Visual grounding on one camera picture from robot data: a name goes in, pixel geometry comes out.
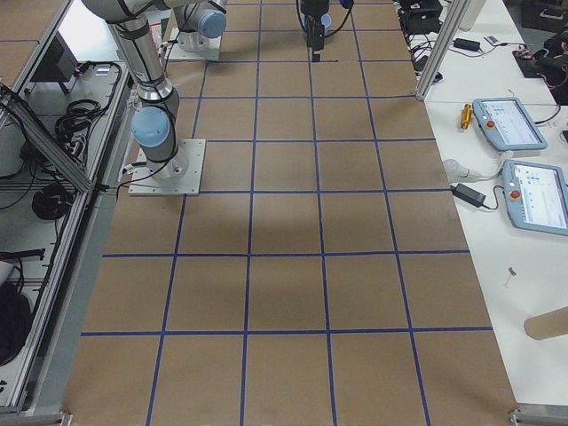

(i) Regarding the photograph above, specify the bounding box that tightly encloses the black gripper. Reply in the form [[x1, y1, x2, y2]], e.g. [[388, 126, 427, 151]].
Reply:
[[299, 0, 329, 62]]

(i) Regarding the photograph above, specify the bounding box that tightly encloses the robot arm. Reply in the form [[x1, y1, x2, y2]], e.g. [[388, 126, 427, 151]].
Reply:
[[83, 1, 187, 180], [170, 1, 329, 62]]

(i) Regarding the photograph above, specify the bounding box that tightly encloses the yellow tool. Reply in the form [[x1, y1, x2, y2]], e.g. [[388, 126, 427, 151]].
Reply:
[[460, 104, 472, 130]]

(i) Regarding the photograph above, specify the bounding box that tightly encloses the far teach pendant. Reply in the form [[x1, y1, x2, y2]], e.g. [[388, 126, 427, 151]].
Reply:
[[472, 97, 548, 152]]

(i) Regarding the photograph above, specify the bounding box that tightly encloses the teach pendant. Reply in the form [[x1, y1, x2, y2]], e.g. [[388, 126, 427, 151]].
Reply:
[[501, 160, 567, 236], [472, 97, 548, 152]]

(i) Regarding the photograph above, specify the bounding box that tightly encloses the black power adapter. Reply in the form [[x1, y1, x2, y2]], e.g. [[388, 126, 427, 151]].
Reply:
[[451, 183, 485, 208]]

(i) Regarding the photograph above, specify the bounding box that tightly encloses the near teach pendant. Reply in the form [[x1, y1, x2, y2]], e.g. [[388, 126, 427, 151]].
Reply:
[[501, 160, 567, 236]]

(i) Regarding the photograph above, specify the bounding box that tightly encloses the cardboard tube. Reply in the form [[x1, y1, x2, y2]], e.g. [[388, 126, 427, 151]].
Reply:
[[524, 307, 568, 341]]

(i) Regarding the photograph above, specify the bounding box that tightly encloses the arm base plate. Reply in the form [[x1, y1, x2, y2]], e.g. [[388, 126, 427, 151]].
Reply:
[[128, 138, 206, 196], [164, 27, 222, 61]]

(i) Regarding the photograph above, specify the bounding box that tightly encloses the aluminium frame post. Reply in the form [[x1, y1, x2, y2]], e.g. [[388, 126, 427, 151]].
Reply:
[[415, 0, 470, 100]]

